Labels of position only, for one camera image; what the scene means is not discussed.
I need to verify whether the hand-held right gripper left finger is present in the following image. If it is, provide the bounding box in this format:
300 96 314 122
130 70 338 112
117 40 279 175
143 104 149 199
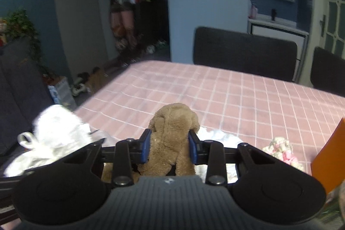
63 129 152 188

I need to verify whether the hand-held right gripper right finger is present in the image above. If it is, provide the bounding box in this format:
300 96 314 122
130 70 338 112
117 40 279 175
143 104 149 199
188 129 273 186

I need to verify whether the brown plush toy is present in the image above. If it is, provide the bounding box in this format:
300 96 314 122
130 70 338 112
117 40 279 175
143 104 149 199
101 103 200 183

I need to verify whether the pink and white crochet pouch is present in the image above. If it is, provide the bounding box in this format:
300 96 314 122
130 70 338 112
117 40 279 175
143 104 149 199
262 137 305 173

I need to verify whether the orange cardboard box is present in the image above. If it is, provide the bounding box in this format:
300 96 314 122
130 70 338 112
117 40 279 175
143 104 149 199
310 117 345 194

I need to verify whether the white fluffy cloth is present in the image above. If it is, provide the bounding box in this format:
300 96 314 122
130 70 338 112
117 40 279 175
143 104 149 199
195 126 245 183

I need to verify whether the pink checked tablecloth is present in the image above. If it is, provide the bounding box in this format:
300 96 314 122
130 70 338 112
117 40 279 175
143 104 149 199
74 60 345 182

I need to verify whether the white plastic bag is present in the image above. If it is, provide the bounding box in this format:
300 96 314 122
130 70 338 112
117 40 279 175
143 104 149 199
4 105 109 178

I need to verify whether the white and blue carton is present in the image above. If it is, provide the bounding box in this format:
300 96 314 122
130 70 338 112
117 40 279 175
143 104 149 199
48 76 77 110

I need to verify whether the black chair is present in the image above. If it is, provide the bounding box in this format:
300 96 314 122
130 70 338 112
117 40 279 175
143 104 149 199
193 27 298 82
310 47 345 98

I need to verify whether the hanging pink organizer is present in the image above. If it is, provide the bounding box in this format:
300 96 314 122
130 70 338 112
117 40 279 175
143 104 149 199
110 0 137 50

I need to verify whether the white cabinet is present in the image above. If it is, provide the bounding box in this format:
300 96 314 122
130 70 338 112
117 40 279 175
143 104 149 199
247 17 309 84

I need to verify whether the green trailing plant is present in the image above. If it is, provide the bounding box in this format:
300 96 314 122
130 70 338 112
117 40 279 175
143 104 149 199
0 7 45 75

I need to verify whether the glazed white door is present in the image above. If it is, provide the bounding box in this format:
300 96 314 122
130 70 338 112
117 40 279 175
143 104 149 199
304 0 345 58

